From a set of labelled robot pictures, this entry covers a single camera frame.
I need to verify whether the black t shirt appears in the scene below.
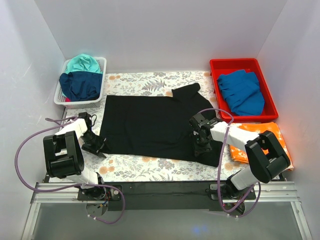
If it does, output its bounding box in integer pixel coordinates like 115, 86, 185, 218
99, 83, 222, 167

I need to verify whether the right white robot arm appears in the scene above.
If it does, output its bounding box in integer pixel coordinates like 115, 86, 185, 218
189, 113, 291, 199

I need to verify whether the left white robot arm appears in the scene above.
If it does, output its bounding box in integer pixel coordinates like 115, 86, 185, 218
43, 112, 109, 200

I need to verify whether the orange white t shirt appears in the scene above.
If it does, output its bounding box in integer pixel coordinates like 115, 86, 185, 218
229, 122, 294, 171

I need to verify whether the white plastic basket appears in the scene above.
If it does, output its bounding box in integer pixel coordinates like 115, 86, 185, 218
53, 56, 107, 109

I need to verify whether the red plastic bin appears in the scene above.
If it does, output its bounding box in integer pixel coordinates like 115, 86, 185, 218
209, 58, 279, 123

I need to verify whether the navy blue t shirt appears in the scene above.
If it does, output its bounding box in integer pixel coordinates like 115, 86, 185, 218
59, 71, 103, 102

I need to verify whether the teal t shirt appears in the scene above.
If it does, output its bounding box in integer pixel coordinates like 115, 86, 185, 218
65, 53, 103, 74

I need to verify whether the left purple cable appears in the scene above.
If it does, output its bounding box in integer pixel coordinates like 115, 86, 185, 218
14, 115, 126, 225

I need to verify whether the aluminium mounting rail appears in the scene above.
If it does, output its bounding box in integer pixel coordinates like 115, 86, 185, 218
22, 181, 312, 240

